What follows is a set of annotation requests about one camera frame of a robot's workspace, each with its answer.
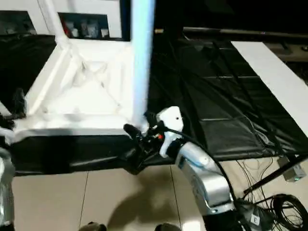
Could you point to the white plastic table top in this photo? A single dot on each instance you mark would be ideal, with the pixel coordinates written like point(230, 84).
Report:
point(84, 96)

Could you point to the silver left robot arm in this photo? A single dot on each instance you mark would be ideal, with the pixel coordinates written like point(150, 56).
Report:
point(6, 187)

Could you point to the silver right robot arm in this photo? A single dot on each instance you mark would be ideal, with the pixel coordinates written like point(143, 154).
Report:
point(207, 178)

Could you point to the black work mat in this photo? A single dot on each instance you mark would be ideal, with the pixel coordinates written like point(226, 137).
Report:
point(216, 96)

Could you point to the yellowish label tag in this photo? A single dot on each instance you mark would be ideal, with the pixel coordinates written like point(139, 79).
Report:
point(158, 30)

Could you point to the white mug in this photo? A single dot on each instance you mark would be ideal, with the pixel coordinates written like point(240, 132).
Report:
point(104, 33)
point(74, 33)

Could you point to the dark left robot foot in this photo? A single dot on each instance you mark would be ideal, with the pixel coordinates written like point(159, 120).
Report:
point(92, 226)

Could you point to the white glass door cabinet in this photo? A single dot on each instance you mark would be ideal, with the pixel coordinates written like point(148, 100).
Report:
point(115, 19)

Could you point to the dark metal bar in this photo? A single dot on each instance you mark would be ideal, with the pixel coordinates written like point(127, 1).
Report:
point(240, 32)

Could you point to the black device box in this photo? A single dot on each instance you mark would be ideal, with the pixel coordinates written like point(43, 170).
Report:
point(252, 216)

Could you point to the white flat board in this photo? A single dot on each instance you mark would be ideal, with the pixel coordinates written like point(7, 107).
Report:
point(276, 79)

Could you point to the small grey power box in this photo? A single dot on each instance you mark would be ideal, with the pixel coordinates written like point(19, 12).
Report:
point(292, 172)

